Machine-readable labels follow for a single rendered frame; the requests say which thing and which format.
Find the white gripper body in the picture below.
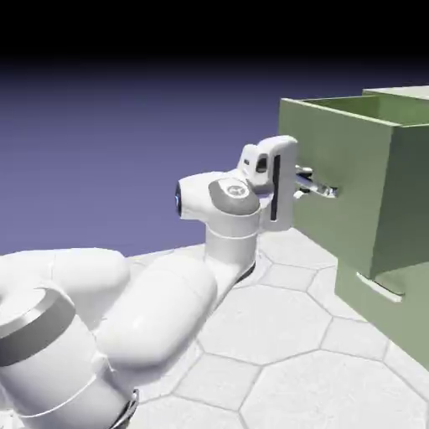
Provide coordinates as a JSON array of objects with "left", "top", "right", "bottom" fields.
[{"left": 256, "top": 134, "right": 299, "bottom": 233}]

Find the silver curved drawer handle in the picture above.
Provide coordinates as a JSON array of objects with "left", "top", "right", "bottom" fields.
[{"left": 296, "top": 176, "right": 339, "bottom": 199}]

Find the green open drawer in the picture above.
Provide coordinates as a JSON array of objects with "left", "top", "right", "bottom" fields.
[{"left": 278, "top": 95, "right": 429, "bottom": 280}]

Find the green cabinet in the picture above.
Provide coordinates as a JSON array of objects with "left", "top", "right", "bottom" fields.
[{"left": 334, "top": 85, "right": 429, "bottom": 374}]

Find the green closed drawer front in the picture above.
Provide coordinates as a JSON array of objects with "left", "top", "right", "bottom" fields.
[{"left": 334, "top": 263, "right": 429, "bottom": 374}]

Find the pale curved drawer handle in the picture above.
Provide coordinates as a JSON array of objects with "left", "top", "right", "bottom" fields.
[{"left": 355, "top": 271, "right": 406, "bottom": 303}]

